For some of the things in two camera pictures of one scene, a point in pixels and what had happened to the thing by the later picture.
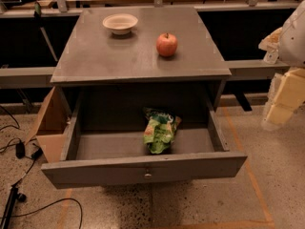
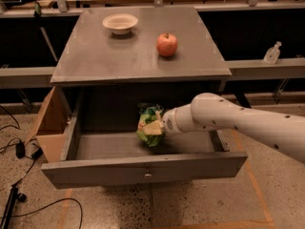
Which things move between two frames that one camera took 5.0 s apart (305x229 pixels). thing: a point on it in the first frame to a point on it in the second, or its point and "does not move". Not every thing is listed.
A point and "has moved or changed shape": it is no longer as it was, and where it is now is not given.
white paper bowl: (120, 23) does not move
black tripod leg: (14, 197) does not move
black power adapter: (20, 150) does not move
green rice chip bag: (159, 130) has moved or changed shape
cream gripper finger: (271, 44) to (170, 123)
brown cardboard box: (50, 125) does not move
